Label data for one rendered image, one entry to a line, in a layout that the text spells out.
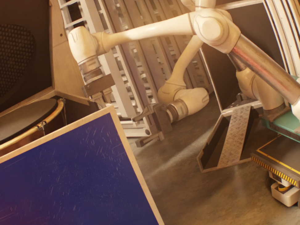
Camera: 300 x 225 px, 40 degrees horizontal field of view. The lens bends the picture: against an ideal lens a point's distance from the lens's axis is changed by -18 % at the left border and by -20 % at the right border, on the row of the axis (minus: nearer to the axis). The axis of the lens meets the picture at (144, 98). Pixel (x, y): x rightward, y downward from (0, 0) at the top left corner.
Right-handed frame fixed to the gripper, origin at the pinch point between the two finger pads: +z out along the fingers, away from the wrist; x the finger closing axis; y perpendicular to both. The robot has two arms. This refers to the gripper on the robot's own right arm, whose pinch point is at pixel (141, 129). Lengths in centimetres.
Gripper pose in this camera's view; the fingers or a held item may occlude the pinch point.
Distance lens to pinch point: 216.7
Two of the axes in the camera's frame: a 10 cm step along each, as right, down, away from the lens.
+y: 4.9, 0.2, -8.7
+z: -8.0, 4.0, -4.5
